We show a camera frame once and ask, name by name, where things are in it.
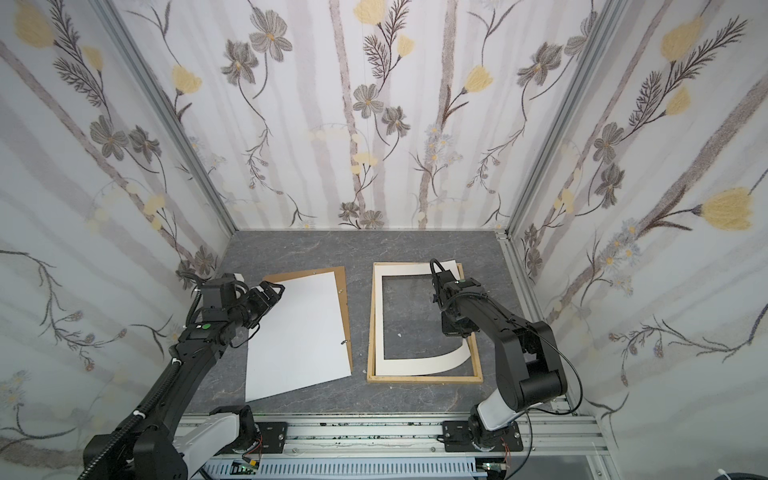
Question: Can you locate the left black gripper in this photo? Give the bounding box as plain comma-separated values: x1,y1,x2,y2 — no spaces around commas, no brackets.
226,280,286,330

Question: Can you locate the white photo paper sheet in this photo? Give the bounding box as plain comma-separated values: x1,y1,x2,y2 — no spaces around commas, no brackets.
244,273,352,401

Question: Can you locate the wooden picture frame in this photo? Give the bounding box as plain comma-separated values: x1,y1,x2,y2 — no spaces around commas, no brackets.
367,262,484,385

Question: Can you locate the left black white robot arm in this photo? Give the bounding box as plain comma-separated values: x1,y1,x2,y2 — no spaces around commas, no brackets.
80,274,285,479

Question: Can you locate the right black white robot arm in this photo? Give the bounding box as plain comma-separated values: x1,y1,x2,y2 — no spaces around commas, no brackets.
429,259,568,451

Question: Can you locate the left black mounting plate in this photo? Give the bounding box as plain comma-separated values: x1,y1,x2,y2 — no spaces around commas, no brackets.
253,422,288,454

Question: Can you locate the black mounting plate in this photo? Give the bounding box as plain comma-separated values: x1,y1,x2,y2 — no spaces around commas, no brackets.
438,419,524,453
253,422,288,454

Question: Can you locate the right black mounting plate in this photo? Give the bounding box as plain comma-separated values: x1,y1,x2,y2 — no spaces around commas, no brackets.
438,419,524,453

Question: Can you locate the small green circuit board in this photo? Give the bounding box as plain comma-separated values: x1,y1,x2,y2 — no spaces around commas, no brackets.
230,461,258,475

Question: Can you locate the brown frame backing board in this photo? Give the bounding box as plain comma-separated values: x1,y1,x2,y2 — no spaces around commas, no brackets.
264,266,354,370

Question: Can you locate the right black cable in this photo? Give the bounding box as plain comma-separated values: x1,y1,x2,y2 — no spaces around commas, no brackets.
515,335,584,480

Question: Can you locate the left black corrugated cable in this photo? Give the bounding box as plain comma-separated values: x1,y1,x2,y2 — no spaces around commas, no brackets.
77,353,181,480

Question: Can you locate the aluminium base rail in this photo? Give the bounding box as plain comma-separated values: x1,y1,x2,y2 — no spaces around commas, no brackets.
113,412,607,463

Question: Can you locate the white slotted cable duct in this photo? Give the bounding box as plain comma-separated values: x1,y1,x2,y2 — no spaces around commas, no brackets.
205,457,487,479

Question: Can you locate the left corner aluminium post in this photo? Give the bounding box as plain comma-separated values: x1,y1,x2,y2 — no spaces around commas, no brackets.
89,0,237,236

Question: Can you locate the corner aluminium post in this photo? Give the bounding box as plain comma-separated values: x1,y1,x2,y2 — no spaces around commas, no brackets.
89,0,237,236
504,0,629,238

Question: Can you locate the right corner aluminium post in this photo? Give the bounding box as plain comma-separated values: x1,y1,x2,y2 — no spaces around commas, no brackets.
504,0,629,238

